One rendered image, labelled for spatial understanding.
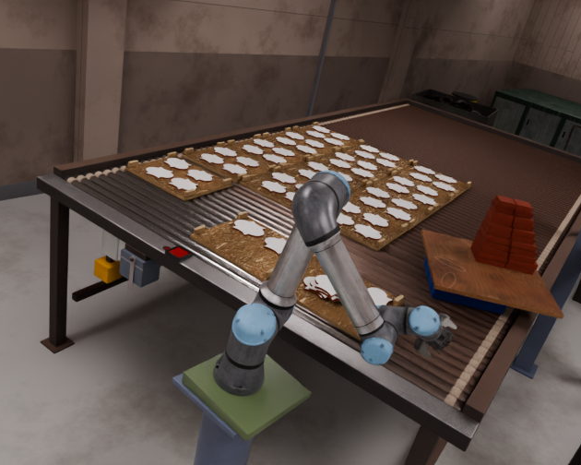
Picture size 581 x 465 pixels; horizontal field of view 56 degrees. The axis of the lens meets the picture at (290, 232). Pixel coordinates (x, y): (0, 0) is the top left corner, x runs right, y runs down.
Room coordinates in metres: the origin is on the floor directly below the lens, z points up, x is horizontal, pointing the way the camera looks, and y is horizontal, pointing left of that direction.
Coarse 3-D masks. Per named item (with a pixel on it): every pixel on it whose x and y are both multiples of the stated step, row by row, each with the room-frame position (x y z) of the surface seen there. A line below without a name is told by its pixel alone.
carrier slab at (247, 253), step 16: (224, 224) 2.13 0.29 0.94; (208, 240) 1.96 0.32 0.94; (224, 240) 1.99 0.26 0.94; (240, 240) 2.02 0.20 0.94; (256, 240) 2.05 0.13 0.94; (224, 256) 1.87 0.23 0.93; (240, 256) 1.88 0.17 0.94; (256, 256) 1.91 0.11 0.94; (272, 256) 1.94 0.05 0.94; (256, 272) 1.80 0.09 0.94
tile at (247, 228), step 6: (234, 222) 2.15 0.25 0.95; (240, 222) 2.16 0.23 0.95; (246, 222) 2.17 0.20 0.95; (252, 222) 2.19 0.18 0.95; (234, 228) 2.10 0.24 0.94; (240, 228) 2.11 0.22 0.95; (246, 228) 2.12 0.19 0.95; (252, 228) 2.13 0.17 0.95; (258, 228) 2.15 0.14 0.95; (264, 228) 2.16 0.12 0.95; (246, 234) 2.07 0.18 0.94; (252, 234) 2.07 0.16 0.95; (258, 234) 2.09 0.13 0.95
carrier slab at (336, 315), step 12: (312, 264) 1.96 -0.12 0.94; (312, 276) 1.86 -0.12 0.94; (300, 288) 1.76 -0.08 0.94; (300, 300) 1.68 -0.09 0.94; (312, 300) 1.70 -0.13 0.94; (324, 300) 1.71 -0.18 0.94; (312, 312) 1.64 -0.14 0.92; (324, 312) 1.64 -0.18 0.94; (336, 312) 1.65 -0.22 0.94; (336, 324) 1.59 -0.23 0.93; (348, 324) 1.60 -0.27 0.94
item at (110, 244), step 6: (102, 234) 2.00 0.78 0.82; (108, 234) 1.98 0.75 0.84; (102, 240) 2.00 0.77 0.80; (108, 240) 1.98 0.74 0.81; (114, 240) 1.96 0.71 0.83; (102, 246) 2.00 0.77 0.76; (108, 246) 1.98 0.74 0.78; (114, 246) 1.96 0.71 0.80; (102, 252) 2.00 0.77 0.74; (108, 252) 1.98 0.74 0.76; (114, 252) 1.96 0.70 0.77; (114, 258) 1.96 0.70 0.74
